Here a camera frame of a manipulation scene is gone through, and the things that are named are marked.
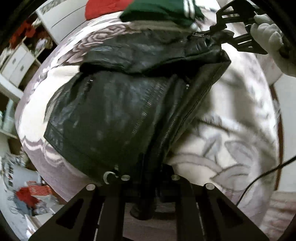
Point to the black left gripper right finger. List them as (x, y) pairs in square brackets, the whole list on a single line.
[(205, 213)]

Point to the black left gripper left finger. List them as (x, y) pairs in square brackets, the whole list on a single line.
[(95, 213)]

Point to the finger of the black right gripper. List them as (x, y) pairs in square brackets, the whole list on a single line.
[(237, 11), (246, 43)]

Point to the black leather jacket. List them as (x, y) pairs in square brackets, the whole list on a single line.
[(133, 97)]

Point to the red clothes pile on floor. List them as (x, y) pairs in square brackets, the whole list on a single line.
[(33, 199)]

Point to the white gloved right hand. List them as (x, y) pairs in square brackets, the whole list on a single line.
[(268, 35)]

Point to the green striped garment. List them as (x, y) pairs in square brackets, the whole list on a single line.
[(182, 13)]

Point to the floral bed blanket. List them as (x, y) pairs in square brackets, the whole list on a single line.
[(232, 140)]

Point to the red garment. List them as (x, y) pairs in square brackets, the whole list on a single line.
[(97, 8)]

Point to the white shelf unit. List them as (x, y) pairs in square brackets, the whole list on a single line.
[(26, 50)]

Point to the white wardrobe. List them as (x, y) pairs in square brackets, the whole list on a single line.
[(60, 18)]

